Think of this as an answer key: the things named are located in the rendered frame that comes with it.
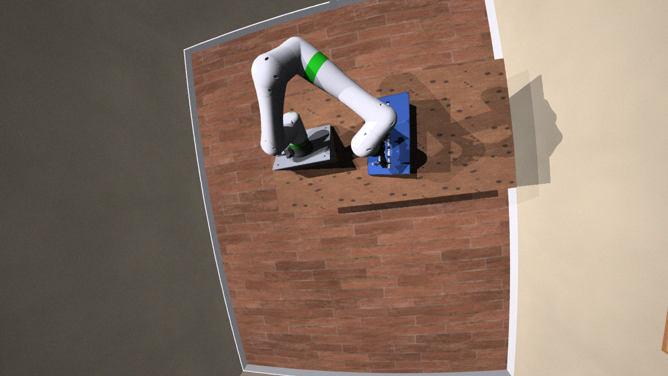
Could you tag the blue switch console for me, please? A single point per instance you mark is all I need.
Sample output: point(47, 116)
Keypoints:
point(397, 149)

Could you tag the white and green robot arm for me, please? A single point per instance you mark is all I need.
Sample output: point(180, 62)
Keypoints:
point(272, 71)

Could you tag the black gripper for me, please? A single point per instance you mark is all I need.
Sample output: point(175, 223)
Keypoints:
point(382, 160)

